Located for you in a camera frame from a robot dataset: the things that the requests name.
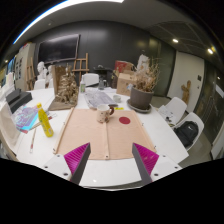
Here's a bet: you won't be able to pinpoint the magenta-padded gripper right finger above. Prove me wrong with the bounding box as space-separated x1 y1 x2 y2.
131 142 183 186

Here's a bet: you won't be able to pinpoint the white plaster bust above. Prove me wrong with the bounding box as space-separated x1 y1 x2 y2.
36 61 48 81
46 64 55 88

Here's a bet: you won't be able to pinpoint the white chair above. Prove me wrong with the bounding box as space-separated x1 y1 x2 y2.
33 79 46 90
174 112 205 151
83 73 100 87
165 96 188 126

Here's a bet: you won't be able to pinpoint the flat round red coaster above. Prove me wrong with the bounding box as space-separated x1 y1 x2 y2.
118 116 131 125

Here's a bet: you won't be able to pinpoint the small white cup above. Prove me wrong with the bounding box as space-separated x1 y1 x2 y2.
112 94 123 104

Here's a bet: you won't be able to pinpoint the grey plant saucer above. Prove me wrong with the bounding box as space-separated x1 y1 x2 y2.
126 98 153 114

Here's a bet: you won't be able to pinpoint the wooden wall figure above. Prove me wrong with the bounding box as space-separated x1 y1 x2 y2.
180 79 192 105

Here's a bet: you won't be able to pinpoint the grey glass flask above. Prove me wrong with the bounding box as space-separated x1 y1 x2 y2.
98 78 106 91

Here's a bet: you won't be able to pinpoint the long wooden stick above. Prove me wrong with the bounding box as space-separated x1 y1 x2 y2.
29 126 38 154

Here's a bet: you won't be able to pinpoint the yellow drink bottle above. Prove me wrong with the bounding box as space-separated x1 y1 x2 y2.
36 102 55 138

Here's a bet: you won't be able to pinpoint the wooden easel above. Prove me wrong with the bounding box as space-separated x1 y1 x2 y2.
71 52 90 80
25 56 36 91

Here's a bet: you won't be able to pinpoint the black flat box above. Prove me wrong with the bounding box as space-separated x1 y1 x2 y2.
9 92 34 114
5 88 22 105

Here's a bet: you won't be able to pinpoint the beige cabinet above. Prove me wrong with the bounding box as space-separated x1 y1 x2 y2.
14 43 36 92

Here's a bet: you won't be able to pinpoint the peach canvas table mat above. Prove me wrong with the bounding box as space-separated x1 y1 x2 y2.
53 107 157 161

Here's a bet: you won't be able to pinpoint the black backpack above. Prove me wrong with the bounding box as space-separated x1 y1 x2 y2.
173 120 200 148

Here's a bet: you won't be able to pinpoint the brown wooden carving sculpture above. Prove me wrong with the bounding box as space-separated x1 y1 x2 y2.
48 63 80 112

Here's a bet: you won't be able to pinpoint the black wall screen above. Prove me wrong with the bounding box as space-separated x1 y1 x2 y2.
36 33 81 65

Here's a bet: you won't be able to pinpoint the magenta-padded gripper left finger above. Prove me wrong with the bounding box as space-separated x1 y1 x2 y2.
42 142 92 186

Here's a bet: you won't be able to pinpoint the white paper sheets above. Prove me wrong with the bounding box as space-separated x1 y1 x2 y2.
158 104 174 123

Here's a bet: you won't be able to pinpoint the small green spray bottle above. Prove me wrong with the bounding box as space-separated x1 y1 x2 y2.
79 74 87 94

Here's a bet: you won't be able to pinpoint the colourful painting sheet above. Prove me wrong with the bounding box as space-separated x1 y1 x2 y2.
11 104 44 134

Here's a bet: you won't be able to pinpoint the grey pot with dried plant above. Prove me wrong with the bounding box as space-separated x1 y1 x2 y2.
129 58 161 111

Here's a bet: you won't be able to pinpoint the red box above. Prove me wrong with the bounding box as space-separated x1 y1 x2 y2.
114 59 134 74

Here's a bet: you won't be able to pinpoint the brown cardboard box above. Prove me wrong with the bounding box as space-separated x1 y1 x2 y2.
115 72 138 97

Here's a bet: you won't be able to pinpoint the long ceiling light strip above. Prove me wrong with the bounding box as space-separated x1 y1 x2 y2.
13 0 125 45

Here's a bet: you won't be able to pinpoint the grey printed newspaper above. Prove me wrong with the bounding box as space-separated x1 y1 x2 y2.
83 89 118 110

